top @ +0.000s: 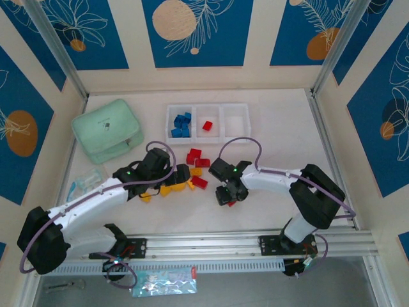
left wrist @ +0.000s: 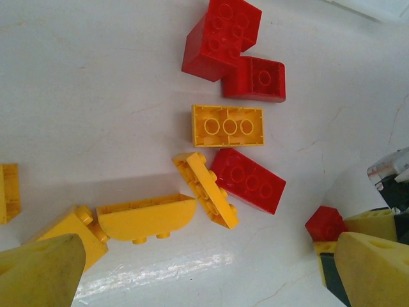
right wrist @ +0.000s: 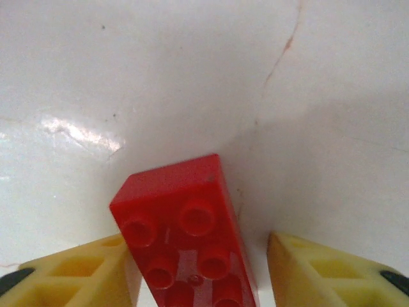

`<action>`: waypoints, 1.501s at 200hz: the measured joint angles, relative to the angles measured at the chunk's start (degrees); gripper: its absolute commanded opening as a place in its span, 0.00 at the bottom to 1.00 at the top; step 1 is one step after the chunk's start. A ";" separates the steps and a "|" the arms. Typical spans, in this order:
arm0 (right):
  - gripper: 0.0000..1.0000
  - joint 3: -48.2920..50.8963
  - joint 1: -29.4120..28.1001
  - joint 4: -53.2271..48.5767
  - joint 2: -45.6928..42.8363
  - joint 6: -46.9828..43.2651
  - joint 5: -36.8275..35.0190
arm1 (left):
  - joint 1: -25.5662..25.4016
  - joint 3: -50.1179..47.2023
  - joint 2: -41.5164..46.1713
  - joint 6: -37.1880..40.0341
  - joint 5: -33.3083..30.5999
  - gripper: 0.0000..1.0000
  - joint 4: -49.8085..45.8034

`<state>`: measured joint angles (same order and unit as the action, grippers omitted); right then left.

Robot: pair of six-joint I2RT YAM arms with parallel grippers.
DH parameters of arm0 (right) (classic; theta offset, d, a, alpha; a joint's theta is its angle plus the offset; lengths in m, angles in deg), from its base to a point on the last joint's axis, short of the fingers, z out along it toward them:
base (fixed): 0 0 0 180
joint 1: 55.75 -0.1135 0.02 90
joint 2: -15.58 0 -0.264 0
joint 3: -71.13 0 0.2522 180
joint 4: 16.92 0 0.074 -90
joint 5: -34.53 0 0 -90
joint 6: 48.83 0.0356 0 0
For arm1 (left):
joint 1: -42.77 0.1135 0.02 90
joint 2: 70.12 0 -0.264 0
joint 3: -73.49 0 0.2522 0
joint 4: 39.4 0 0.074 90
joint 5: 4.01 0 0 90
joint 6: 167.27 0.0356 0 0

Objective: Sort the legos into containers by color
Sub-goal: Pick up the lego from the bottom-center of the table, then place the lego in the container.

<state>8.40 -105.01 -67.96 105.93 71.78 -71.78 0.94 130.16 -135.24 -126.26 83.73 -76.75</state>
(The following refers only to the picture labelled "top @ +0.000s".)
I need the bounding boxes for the clear plastic bag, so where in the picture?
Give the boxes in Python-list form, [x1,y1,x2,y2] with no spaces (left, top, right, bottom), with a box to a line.
[65,168,105,203]

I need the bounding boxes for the mint green zipper pouch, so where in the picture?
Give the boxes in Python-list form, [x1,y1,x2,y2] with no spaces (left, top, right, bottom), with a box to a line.
[71,98,145,165]

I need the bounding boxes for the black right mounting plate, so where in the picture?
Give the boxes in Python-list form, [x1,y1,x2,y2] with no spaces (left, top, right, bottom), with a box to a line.
[257,234,318,257]

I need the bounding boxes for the black mounting plate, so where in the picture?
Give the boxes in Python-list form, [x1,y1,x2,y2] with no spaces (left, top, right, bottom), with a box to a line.
[89,235,148,260]
[257,234,318,257]

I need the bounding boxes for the white three-compartment container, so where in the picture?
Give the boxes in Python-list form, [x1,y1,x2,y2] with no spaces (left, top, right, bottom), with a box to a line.
[165,102,251,146]

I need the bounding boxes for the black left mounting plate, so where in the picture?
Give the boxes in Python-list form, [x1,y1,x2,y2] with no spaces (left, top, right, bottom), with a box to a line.
[89,235,148,260]

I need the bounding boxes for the black right controller box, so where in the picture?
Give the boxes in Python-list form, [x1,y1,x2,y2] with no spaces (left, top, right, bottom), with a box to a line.
[283,256,317,278]

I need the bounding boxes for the black controller box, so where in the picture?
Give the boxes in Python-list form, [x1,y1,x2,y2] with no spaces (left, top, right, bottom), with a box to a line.
[283,256,317,278]
[101,258,129,283]

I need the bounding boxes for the black left controller box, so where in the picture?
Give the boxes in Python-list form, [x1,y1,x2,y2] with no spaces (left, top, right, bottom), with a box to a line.
[101,258,129,283]

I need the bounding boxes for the colourful printed packet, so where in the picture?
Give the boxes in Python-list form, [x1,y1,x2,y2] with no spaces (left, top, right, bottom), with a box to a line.
[132,267,198,297]

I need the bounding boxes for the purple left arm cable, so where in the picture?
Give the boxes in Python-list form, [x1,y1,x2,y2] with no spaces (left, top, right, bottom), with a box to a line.
[19,140,178,290]

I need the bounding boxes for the aluminum front rail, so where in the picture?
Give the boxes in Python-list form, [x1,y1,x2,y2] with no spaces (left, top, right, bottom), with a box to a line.
[79,227,375,258]

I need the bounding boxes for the white slotted cable duct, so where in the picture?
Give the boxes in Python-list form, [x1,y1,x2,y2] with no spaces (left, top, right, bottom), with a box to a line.
[50,258,286,276]

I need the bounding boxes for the aluminum side rail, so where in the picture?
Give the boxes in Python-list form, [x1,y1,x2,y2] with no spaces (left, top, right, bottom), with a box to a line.
[304,88,359,230]

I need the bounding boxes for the blue floral wall panel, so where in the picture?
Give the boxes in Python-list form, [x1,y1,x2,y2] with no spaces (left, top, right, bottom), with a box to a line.
[346,20,409,199]
[269,0,357,67]
[0,44,56,206]
[30,0,130,72]
[141,0,255,68]

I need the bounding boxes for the aluminum frame post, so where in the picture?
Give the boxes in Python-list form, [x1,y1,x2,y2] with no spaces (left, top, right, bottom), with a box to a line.
[22,0,89,100]
[311,0,374,97]

